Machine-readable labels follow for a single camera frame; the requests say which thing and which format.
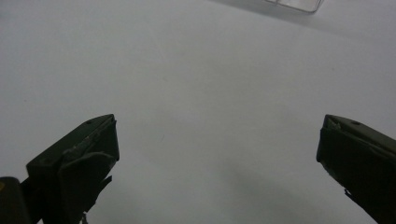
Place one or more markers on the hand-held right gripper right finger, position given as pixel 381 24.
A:
pixel 361 155

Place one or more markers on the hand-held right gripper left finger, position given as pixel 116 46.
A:
pixel 81 168

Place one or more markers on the clear acrylic organizer box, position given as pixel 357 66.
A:
pixel 299 3

